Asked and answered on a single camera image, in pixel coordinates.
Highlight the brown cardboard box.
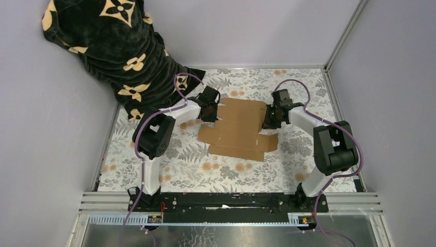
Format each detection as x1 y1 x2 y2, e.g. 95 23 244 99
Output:
198 98 278 162

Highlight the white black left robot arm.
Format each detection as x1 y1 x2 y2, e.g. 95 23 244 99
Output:
131 86 221 211

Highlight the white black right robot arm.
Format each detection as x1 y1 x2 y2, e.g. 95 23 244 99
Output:
262 90 358 212

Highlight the floral patterned table mat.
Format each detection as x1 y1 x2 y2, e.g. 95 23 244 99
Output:
97 68 336 192

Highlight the black floral plush blanket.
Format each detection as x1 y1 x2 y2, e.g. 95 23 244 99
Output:
42 0 205 121

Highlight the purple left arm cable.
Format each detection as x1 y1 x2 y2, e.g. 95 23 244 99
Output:
117 72 205 247

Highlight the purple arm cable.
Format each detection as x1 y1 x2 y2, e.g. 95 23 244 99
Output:
272 79 365 247
117 72 205 247

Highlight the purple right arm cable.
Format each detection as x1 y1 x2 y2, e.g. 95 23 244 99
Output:
272 79 365 247

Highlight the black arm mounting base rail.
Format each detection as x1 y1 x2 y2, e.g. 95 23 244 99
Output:
128 192 329 216

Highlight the aluminium frame post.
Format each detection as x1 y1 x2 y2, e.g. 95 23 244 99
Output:
324 0 370 71

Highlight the white slotted cable duct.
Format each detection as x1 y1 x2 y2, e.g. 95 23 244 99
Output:
88 211 312 227

